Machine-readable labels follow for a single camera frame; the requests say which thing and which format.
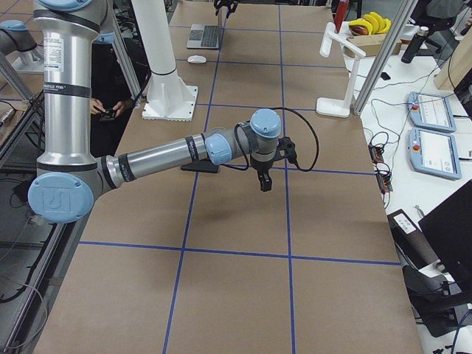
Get black water bottle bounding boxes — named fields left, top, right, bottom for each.
left=401, top=26, right=429, bottom=63

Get orange circuit board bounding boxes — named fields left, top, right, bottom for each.
left=368, top=144, right=392, bottom=194

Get lower blue teach pendant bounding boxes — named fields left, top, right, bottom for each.
left=408, top=128, right=462, bottom=180

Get white desk lamp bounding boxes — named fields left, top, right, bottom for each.
left=316, top=21, right=367, bottom=119

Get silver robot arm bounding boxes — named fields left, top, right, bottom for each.
left=28, top=1, right=281, bottom=223
left=1, top=1, right=136, bottom=86

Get silver grey laptop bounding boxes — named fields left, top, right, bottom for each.
left=187, top=10, right=224, bottom=50

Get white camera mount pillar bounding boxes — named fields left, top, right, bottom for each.
left=132, top=0, right=198, bottom=121

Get seated person in black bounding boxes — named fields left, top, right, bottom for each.
left=90, top=44, right=133, bottom=157

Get white computer mouse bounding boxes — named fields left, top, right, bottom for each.
left=187, top=55, right=207, bottom=64

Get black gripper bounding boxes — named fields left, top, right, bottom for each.
left=214, top=0, right=237, bottom=15
left=251, top=159, right=273, bottom=192

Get blue teach pendant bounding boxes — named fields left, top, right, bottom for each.
left=407, top=91, right=457, bottom=133
left=408, top=128, right=462, bottom=180

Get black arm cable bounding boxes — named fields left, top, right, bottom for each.
left=220, top=106, right=320, bottom=173

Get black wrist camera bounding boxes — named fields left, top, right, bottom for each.
left=274, top=136, right=298, bottom=165

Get upper blue teach pendant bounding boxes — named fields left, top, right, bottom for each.
left=407, top=91, right=457, bottom=133

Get yellow bananas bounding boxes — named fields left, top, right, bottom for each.
left=348, top=12, right=392, bottom=35

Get black monitor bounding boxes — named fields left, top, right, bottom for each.
left=419, top=181, right=472, bottom=291

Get aluminium frame post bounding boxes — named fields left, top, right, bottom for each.
left=353, top=0, right=417, bottom=116

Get black mouse pad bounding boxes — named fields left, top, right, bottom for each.
left=180, top=160, right=219, bottom=173

